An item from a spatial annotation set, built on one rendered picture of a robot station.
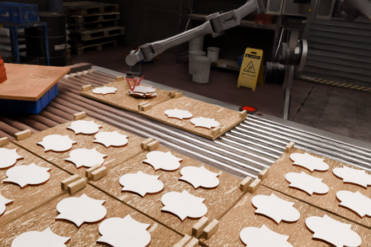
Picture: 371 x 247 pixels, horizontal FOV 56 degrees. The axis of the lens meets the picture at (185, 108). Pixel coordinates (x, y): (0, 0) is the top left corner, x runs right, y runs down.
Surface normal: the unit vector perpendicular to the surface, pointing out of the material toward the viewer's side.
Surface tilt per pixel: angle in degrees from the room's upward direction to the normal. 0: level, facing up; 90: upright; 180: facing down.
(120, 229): 0
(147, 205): 0
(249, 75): 77
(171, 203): 0
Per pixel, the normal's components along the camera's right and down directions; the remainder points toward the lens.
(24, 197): 0.07, -0.93
